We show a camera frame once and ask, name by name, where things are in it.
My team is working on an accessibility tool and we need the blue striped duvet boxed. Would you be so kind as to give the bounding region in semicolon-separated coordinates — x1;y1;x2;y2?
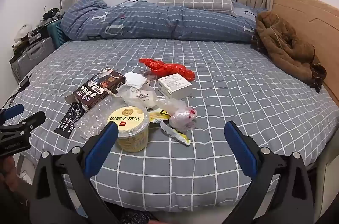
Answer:
60;0;268;42

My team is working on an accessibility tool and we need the black paper wrapper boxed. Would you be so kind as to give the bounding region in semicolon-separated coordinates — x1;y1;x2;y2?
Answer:
54;102;86;138

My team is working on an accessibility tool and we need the grey suitcase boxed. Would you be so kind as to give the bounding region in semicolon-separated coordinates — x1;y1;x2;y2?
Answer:
10;37;56;84

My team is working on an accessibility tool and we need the clear bubble wrap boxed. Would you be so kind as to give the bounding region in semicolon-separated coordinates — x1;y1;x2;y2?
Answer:
75;95;125;139

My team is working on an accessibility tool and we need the dark brown snack box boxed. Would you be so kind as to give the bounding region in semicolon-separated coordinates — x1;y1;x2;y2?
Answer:
66;68;126;111

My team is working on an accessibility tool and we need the white cotton pad bag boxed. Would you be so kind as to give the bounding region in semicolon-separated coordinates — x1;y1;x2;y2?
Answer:
117;83;159;110

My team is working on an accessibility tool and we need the brown coat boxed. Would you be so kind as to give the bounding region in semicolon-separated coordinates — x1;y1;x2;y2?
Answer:
251;11;327;93

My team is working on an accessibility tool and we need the black gadget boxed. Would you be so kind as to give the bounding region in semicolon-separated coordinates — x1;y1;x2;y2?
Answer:
42;7;64;21

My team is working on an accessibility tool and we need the black cable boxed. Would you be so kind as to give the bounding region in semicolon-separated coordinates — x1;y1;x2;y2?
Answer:
0;74;32;111

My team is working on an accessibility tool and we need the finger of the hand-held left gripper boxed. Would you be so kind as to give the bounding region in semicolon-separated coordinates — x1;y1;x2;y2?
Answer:
0;111;46;134
0;104;25;121

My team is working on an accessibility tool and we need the yellow snack wrapper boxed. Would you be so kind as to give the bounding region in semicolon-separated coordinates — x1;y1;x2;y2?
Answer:
148;109;192;146

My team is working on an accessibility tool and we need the white tissue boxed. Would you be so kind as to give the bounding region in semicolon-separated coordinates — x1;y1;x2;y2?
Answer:
124;72;147;89

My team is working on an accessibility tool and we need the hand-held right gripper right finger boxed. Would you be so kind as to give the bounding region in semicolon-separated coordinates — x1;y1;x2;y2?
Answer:
224;121;322;224

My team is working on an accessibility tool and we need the clear plastic bag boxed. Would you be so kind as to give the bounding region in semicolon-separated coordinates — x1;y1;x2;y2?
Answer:
156;97;198;132

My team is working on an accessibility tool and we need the teal suitcase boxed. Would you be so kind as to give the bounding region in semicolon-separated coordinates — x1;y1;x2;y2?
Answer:
48;18;70;49

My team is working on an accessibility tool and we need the small white box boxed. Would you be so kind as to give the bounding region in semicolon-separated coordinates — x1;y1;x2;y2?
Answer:
158;74;193;101

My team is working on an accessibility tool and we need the person's left hand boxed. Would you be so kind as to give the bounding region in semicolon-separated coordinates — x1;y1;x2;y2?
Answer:
0;155;21;195

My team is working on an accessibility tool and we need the yellow yogurt cup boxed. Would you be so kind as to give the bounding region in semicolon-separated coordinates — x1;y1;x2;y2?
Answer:
106;106;150;152

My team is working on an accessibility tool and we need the red plastic bag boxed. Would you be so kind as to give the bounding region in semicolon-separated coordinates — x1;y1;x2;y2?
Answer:
139;58;195;81

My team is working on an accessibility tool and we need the white object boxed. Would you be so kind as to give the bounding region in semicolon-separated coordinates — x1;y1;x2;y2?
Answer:
14;24;33;43

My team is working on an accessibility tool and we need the grey checked bed sheet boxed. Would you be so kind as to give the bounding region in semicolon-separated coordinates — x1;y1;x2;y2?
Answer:
5;37;339;214

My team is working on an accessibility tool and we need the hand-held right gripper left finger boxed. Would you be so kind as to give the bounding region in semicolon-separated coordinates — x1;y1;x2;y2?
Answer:
29;121;119;224

